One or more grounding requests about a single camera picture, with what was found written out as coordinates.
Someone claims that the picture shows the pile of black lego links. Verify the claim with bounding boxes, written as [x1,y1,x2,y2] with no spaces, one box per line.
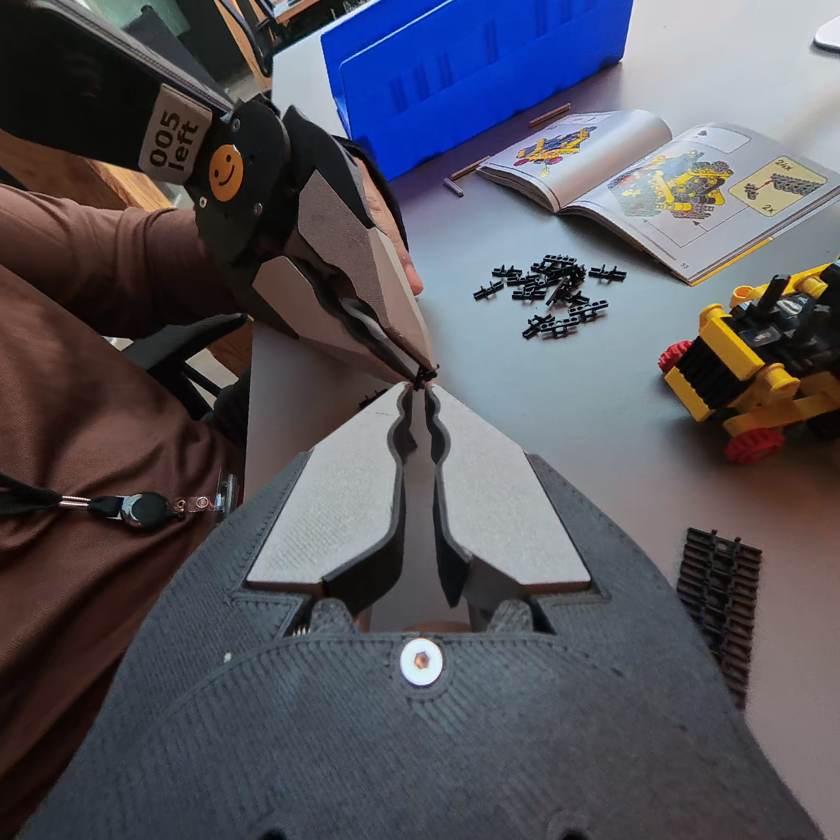
[472,252,628,341]

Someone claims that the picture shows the brown wooden desk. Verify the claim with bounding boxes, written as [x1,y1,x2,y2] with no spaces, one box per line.
[0,128,198,212]

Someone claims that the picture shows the yellow lego bulldozer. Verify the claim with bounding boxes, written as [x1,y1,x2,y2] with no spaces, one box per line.
[658,261,840,466]

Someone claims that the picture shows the person's brown clothed torso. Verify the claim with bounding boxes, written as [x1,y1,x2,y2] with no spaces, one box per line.
[0,262,253,840]

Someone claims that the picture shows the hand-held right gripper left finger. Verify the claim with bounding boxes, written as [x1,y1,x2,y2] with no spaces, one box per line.
[244,382,419,618]

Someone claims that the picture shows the person's left hand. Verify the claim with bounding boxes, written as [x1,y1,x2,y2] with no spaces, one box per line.
[357,141,425,298]

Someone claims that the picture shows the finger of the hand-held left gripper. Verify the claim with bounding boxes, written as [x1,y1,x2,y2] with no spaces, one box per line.
[297,169,439,380]
[251,255,417,385]

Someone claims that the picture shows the person's left forearm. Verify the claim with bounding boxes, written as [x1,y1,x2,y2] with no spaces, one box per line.
[0,184,258,345]

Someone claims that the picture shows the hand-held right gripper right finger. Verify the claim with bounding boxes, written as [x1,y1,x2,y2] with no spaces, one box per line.
[423,384,593,631]

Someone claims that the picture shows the lego instruction booklet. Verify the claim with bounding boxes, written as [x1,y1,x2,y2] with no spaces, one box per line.
[476,109,829,287]

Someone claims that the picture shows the short black lego track strip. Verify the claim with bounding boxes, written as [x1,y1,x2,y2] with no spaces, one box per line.
[676,527,763,710]

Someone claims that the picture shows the black office chair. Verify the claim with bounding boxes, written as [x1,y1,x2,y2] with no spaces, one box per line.
[121,311,254,448]

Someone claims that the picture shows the black badge reel lanyard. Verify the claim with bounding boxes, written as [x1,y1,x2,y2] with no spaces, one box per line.
[0,472,241,534]

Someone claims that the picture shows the blue plastic bin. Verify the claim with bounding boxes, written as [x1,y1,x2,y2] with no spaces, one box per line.
[320,0,636,182]

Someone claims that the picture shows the white rounded object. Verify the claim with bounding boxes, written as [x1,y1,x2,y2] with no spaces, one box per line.
[812,0,840,51]

